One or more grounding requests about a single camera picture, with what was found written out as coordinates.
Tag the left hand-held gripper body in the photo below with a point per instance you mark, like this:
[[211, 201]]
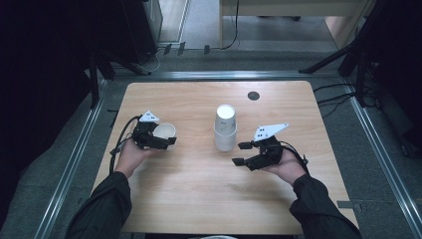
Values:
[[144, 136]]

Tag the black cabinet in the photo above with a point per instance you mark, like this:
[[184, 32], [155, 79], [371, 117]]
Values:
[[139, 30]]

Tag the metal floor rail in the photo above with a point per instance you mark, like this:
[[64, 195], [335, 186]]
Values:
[[232, 75], [381, 149], [71, 162]]

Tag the white printed paper cup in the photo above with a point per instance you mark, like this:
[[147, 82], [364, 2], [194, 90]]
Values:
[[164, 131], [225, 121]]

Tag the person's right hand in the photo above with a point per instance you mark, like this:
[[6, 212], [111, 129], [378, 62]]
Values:
[[290, 167]]

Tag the grey tape strip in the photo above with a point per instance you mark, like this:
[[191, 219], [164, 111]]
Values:
[[346, 204]]

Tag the person's left hand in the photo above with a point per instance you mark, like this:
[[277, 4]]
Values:
[[131, 159]]

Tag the light wooden desk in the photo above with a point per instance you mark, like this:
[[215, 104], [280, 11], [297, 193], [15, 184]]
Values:
[[341, 23]]

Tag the black round table grommet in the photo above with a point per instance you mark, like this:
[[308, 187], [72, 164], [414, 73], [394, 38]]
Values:
[[253, 96]]

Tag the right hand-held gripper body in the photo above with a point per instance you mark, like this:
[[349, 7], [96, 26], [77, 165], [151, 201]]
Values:
[[270, 152]]

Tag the black metal stand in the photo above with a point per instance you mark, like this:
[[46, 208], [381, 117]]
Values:
[[94, 79]]

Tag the black tripod stand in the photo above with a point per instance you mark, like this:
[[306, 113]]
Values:
[[351, 49]]

